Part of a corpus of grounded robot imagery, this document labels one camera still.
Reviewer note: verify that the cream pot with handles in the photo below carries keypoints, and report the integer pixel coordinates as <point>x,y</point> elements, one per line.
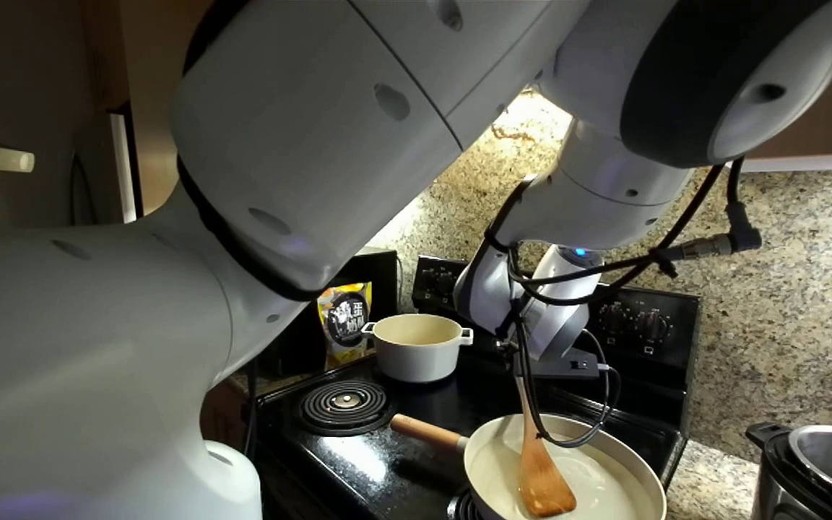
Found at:
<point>418,348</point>

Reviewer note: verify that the black electric stove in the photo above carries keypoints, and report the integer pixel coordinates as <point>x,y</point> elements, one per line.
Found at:
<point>644,342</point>

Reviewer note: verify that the cream frying pan wooden handle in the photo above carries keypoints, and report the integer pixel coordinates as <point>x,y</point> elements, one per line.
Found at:
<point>609,478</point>

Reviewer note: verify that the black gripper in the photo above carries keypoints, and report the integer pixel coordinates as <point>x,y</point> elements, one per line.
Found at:
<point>573,364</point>

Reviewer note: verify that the front left coil burner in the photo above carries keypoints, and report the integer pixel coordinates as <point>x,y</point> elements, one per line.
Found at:
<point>346,409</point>

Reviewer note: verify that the stainless pressure cooker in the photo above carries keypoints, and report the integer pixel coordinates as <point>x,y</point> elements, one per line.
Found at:
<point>795,471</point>

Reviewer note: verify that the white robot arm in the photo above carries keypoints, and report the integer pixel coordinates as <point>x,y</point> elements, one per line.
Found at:
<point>301,127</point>

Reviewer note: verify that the wooden spoon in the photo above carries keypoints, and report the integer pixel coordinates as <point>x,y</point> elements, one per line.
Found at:
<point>545,490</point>

